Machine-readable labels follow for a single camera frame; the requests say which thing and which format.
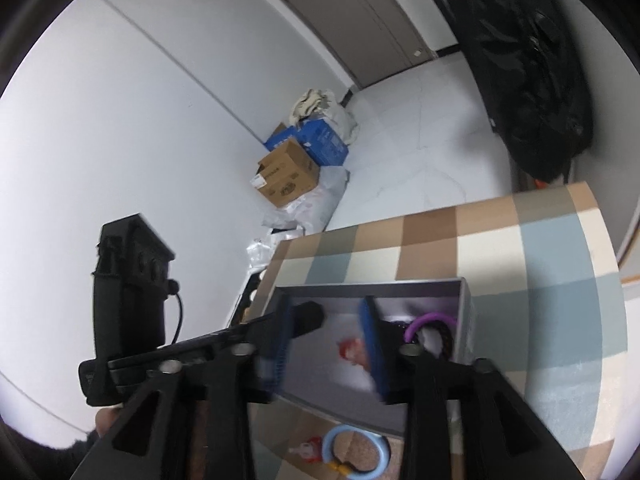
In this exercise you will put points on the light blue ring toy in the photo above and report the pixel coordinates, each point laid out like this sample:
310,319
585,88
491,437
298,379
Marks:
355,453

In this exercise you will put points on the white cloth bag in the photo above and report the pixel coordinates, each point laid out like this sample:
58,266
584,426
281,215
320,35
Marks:
322,104

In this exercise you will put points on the blue cardboard box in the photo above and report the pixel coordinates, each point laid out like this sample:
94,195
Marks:
317,138

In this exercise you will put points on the person's left hand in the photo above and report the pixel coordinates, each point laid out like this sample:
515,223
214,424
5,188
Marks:
105,418

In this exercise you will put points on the purple ring toy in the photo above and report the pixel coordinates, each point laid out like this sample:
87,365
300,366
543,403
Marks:
429,320

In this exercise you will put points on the checkered table cloth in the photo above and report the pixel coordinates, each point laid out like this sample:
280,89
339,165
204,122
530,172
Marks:
546,294

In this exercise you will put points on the black camera module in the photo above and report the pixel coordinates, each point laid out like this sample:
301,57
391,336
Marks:
130,287

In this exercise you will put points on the white plastic bags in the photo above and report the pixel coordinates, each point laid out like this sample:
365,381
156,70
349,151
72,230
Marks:
309,214

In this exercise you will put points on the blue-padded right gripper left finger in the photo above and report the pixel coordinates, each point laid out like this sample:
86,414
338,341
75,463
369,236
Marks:
271,336

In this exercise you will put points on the silver phone box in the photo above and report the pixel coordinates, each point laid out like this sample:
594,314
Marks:
348,369

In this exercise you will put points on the brown cardboard box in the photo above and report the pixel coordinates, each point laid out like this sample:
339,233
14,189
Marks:
285,174

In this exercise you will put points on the brown door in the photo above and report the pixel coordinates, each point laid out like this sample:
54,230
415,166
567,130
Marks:
372,39

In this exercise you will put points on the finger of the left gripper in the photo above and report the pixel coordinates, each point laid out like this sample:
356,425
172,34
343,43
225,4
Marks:
302,319

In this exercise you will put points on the black backpack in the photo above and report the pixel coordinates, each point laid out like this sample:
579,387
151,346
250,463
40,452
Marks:
525,62

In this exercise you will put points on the red figurine keychain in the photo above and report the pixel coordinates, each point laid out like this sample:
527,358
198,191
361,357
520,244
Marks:
354,351

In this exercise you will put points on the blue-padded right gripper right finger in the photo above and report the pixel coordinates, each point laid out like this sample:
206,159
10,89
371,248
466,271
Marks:
382,340

